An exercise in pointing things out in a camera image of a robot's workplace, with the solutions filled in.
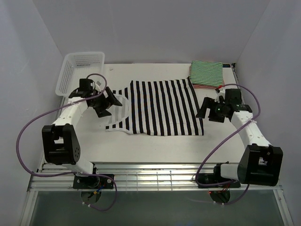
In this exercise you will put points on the red striped tank top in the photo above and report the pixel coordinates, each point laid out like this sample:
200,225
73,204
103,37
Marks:
204,86

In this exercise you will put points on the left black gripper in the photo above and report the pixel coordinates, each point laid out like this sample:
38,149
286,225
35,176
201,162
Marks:
102,112

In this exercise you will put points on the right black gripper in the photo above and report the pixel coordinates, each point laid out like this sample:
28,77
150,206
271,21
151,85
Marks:
209,103

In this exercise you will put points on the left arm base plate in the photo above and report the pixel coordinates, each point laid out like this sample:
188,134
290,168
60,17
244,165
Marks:
89,182

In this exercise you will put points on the white plastic basket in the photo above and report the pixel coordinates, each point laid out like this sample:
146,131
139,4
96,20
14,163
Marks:
77,66

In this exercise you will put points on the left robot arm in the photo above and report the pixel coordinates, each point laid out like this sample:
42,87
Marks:
60,142

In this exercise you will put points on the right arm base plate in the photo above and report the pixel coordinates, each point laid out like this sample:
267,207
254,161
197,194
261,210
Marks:
209,180

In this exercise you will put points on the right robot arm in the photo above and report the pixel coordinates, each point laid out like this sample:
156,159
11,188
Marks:
260,163

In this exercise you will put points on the green striped tank top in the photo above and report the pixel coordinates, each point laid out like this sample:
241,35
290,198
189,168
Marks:
206,73

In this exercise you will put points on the black white striped tank top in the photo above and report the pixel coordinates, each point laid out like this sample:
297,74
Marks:
157,108

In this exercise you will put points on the aluminium rail frame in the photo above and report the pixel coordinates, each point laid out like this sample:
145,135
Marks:
141,162

